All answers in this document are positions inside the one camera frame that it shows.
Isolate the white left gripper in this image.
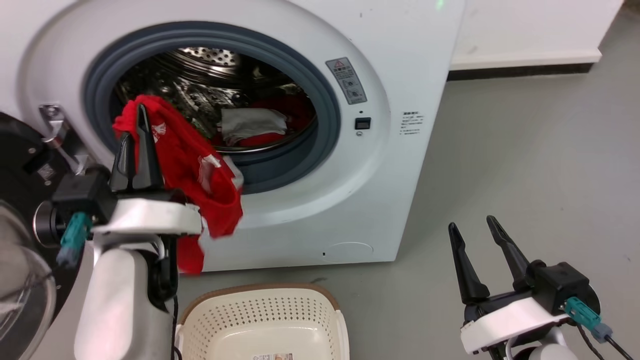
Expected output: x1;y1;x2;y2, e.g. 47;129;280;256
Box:
91;103;203;237

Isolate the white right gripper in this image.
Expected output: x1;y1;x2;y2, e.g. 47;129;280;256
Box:
448;215;572;356

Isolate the red garment with white print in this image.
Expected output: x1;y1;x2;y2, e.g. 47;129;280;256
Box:
112;94;245;276

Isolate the black glass washing machine door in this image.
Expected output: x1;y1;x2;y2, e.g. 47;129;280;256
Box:
0;112;112;360

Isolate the cream perforated laundry basket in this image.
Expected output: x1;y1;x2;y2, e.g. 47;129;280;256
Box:
175;283;351;360

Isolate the white front-load washing machine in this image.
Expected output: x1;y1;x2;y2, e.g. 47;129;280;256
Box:
0;0;467;273

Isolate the metal door hinge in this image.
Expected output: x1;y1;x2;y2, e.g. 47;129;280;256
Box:
39;103;90;176

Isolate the steel perforated drum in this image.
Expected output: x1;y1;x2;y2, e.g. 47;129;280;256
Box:
114;46;318;154

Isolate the white grey cloth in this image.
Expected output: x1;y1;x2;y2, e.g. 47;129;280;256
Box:
220;107;289;147

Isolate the round filter cover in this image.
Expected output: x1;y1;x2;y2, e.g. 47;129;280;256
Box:
322;241;375;264

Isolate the small printed text label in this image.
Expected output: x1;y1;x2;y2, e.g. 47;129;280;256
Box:
400;111;426;136

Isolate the red cloth in drum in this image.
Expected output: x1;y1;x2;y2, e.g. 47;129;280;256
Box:
239;95;317;148

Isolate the grey rubber door gasket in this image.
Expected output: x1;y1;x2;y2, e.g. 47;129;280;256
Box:
82;21;342;196

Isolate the grey warning sticker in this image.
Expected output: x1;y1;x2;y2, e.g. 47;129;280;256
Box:
325;56;368;106

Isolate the white cabinet base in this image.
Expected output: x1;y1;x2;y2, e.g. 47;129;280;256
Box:
448;0;626;71

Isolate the teal left cable connector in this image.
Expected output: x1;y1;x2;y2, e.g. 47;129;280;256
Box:
56;211;94;269

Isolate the teal cable connector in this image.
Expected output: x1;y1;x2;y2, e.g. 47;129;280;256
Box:
56;211;94;269
564;296;614;344

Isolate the teal right cable connector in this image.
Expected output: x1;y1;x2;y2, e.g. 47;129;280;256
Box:
564;296;614;344

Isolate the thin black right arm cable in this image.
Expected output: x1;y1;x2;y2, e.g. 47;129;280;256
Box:
575;324;637;360

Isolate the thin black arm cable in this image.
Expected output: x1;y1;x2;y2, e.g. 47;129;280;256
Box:
169;294;184;360
575;324;637;360

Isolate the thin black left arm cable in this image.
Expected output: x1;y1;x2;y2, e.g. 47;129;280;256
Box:
169;294;184;360

